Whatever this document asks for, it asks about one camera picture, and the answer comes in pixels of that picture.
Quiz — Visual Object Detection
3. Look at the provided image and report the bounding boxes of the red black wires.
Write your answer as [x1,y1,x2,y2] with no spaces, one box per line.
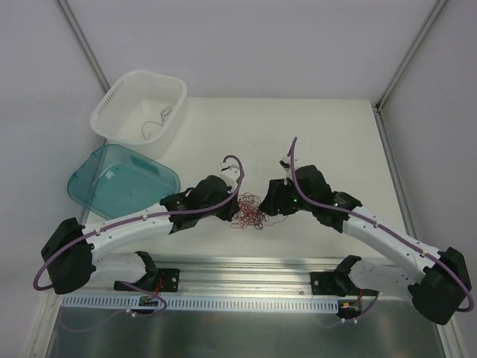
[229,192,286,231]

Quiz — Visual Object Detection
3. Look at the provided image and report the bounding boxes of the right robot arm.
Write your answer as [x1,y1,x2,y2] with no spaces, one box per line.
[259,161,475,325]

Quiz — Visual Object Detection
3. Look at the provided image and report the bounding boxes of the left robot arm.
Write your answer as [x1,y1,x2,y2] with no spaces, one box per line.
[34,173,243,295]

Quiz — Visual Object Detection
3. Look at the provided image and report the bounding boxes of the teal transparent plastic bin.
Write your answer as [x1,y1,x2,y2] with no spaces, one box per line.
[67,144,180,219]

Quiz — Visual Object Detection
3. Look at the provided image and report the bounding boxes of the white plastic basket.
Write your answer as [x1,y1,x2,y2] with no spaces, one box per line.
[90,70,188,160]

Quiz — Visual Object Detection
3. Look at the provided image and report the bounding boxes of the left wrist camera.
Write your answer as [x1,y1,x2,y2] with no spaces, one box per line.
[219,162,241,186]

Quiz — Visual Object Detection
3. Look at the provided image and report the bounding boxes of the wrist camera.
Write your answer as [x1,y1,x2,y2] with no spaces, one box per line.
[279,157,291,176]
[219,162,241,186]

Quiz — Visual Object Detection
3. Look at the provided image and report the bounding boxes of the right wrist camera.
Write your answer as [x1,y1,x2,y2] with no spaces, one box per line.
[279,157,291,176]

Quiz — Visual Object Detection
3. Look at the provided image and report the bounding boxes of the black wire in basket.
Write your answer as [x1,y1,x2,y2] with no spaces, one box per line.
[140,105,174,142]

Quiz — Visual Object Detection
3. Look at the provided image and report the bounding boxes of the aluminium rail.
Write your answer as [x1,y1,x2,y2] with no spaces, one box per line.
[46,253,426,299]

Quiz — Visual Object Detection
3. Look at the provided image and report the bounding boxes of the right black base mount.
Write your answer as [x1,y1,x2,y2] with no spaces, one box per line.
[309,271,348,297]

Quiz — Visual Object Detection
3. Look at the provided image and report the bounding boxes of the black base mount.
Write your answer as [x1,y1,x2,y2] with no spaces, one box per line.
[113,266,180,292]
[309,271,348,297]

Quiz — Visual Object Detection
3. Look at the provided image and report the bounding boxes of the right aluminium frame post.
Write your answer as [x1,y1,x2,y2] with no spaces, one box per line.
[374,0,450,113]

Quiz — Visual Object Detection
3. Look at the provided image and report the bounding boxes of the aluminium frame post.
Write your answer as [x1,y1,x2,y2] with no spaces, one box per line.
[54,0,110,93]
[374,0,450,113]

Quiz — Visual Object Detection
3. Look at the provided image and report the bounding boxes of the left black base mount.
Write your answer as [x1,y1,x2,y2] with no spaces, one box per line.
[113,266,180,292]

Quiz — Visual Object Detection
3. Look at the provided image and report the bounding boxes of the left aluminium frame post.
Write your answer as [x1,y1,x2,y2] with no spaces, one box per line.
[54,0,110,93]

